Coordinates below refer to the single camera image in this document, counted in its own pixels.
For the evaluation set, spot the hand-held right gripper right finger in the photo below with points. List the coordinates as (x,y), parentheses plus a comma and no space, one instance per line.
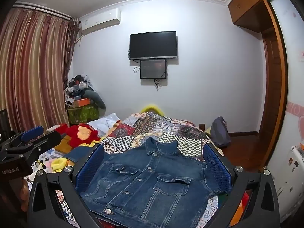
(217,171)

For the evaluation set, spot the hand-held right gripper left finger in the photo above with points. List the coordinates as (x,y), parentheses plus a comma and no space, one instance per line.
(87,171)

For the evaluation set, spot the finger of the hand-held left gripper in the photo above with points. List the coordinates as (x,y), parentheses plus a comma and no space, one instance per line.
(33,131)
(47,141)

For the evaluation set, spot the blue denim jacket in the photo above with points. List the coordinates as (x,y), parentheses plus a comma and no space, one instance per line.
(147,182)

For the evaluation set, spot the scattered printed papers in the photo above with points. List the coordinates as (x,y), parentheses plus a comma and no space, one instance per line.
(51,153)

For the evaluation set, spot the red box with white lid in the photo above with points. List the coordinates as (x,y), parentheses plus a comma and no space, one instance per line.
(53,128)

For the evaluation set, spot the brown book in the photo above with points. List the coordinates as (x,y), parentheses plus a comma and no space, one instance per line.
(64,146)

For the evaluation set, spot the yellow fleece blanket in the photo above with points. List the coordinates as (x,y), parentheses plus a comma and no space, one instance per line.
(58,164)

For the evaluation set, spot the red plush toy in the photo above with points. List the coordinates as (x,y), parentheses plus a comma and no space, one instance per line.
(73,133)

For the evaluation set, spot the grey bag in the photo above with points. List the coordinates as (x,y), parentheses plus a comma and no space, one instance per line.
(219,133)

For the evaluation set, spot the green patterned storage box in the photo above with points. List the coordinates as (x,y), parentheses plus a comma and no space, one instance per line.
(83,115)

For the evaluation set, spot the white cloth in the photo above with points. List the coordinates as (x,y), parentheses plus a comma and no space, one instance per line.
(104,123)

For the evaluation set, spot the orange box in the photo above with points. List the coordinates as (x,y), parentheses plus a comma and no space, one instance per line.
(80,102)

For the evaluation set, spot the striped red gold curtain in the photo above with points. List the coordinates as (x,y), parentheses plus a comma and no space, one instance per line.
(28,64)

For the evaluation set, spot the patchwork printed bedspread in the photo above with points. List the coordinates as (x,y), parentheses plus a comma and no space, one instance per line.
(152,125)

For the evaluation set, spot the white stickered appliance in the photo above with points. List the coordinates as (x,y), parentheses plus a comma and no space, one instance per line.
(295,161)

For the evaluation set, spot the yellow plush cushion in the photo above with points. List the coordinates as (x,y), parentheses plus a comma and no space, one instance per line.
(152,106)

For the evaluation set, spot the wooden door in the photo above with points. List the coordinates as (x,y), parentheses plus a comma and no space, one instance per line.
(275,80)

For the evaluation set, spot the small black monitor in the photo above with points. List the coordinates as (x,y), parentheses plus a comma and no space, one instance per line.
(153,68)

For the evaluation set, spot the dark curtain rod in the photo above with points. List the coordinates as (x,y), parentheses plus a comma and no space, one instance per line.
(47,10)

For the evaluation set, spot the white air conditioner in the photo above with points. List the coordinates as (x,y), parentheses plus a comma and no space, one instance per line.
(99,22)

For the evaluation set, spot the wooden overhead cabinet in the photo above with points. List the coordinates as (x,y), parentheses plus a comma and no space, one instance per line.
(249,4)

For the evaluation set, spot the black wall television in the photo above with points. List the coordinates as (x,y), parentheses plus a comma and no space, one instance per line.
(153,45)

